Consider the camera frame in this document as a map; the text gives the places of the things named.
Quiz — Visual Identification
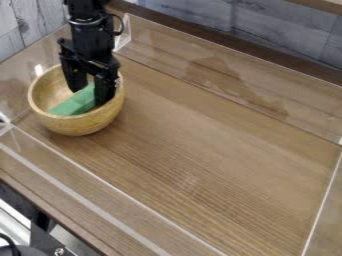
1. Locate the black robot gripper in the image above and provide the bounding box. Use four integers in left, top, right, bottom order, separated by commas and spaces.
58, 0, 120, 106

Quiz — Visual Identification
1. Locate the green rectangular block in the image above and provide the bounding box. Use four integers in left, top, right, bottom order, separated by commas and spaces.
47, 84, 94, 116

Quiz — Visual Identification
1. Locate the wooden bowl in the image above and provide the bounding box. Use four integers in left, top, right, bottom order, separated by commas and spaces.
27, 65, 125, 136

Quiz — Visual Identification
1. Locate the clear acrylic corner bracket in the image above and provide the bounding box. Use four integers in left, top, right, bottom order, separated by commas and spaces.
113, 14, 132, 52

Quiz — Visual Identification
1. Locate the clear acrylic barrier wall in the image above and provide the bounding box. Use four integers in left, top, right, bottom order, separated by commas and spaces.
0, 18, 342, 256

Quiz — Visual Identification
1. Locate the black metal bracket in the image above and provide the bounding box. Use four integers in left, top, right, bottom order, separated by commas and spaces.
29, 223, 77, 256

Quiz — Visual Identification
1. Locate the black cable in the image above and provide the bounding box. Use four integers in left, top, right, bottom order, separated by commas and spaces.
0, 233, 21, 256

